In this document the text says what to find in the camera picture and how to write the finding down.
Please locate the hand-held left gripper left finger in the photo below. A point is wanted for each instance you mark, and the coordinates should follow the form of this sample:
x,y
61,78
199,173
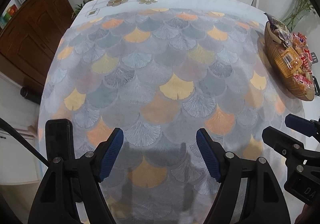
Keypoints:
x,y
111,153

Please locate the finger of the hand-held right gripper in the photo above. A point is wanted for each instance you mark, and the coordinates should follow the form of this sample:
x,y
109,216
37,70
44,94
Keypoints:
x,y
275,138
297,122

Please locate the orange box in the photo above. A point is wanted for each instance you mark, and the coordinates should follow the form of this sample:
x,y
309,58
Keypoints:
x,y
11,11

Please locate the red striped snack packet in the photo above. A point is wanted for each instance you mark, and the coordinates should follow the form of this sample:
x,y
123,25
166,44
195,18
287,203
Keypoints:
x,y
302,43

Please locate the tall green plant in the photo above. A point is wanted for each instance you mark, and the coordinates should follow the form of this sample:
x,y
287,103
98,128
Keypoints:
x,y
300,8

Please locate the green box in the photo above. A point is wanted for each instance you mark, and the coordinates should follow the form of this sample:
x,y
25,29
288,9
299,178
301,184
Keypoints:
x,y
2,21

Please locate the grey purple printed packet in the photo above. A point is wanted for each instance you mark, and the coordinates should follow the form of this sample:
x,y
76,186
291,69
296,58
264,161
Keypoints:
x,y
283,37

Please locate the black cylindrical bottle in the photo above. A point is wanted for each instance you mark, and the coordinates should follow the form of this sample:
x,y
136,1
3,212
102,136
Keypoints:
x,y
29,94

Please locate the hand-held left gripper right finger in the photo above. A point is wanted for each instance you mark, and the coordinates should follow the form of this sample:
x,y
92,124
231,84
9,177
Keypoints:
x,y
208,156

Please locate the red orange snack packet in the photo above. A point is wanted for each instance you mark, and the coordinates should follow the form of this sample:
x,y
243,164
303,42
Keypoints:
x,y
303,78

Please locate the yellow pastry packet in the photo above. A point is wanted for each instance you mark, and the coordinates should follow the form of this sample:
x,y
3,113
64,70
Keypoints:
x,y
287,60

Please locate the brown wooden sideboard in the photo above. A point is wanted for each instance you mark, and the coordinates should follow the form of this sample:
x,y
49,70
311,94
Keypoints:
x,y
35,31

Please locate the wicker basket of snacks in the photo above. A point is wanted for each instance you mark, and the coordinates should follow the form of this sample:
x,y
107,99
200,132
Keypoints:
x,y
272,51

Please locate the small green houseplant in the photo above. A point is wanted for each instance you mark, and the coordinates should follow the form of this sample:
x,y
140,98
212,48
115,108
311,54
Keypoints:
x,y
81,6

